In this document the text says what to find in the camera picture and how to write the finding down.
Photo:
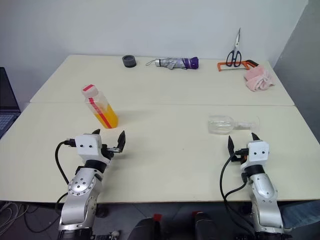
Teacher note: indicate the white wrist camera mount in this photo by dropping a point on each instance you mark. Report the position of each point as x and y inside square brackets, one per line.
[258, 152]
[86, 146]

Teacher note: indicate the pink towel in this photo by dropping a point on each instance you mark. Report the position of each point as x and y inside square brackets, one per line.
[260, 80]

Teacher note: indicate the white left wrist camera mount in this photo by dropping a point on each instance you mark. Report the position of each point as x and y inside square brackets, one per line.
[86, 146]

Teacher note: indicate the black table caster wheel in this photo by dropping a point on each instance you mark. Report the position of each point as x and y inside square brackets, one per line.
[103, 211]

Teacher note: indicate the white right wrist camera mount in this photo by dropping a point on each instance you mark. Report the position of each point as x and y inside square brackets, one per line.
[258, 152]

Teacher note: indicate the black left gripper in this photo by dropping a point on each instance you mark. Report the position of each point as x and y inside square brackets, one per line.
[106, 151]

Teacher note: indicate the orange frame hacksaw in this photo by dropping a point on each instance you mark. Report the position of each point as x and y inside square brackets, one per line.
[221, 66]

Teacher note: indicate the dark rounded shape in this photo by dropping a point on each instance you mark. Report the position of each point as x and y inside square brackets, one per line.
[205, 227]
[145, 230]

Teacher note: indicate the dark laptop computer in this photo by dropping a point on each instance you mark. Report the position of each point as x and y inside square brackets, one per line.
[6, 100]

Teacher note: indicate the folded silver purple umbrella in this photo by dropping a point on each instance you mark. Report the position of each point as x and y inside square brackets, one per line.
[175, 63]

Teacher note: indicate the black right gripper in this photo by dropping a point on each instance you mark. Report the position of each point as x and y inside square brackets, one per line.
[241, 153]

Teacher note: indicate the blue fabric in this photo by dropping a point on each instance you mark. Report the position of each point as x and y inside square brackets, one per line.
[300, 215]

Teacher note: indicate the clear stemmed wine glass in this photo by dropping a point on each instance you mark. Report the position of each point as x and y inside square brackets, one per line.
[220, 125]

